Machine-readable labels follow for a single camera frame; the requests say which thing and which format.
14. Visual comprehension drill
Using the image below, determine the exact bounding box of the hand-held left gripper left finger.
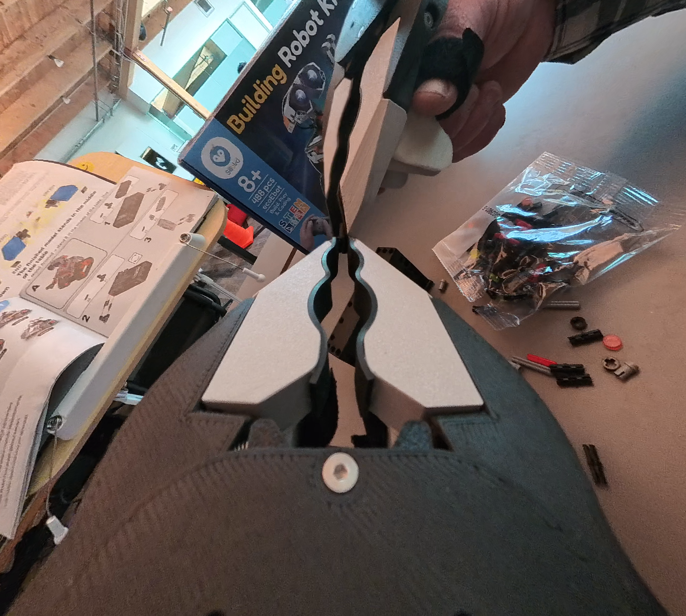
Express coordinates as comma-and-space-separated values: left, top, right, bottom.
201, 241, 341, 446

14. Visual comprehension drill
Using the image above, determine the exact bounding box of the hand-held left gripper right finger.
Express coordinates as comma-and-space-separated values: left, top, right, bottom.
347, 240, 484, 446

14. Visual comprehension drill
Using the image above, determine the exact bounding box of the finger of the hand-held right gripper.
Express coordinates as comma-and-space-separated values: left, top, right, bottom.
340, 18, 406, 236
324, 77, 365, 239

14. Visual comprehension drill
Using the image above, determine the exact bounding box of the clear plastic parts bag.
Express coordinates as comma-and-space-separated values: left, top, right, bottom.
433, 152, 681, 330

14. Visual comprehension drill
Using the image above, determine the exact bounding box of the person's right hand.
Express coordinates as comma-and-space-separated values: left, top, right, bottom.
414, 0, 554, 164

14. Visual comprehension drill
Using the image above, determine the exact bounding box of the blue robot kit box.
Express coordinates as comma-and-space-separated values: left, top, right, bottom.
178, 0, 357, 255

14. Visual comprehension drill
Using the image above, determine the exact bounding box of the orange cone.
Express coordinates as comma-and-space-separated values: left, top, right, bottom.
222, 203, 255, 249

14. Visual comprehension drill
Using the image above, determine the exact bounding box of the white book stand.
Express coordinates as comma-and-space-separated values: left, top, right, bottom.
0, 152, 266, 544

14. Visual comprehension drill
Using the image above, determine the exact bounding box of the group of black connector pins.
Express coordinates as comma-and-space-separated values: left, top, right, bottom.
549, 329, 609, 488

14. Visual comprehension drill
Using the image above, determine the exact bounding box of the building instruction booklet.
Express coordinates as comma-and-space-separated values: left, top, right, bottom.
0, 160, 218, 539

